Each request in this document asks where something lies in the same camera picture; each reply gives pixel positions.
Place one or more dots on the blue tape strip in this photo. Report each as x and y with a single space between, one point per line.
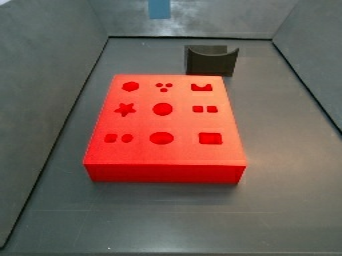
160 9

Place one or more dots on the red shape sorter block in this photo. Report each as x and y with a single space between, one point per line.
166 130

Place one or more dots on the dark grey curved holder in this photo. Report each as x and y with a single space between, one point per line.
210 60

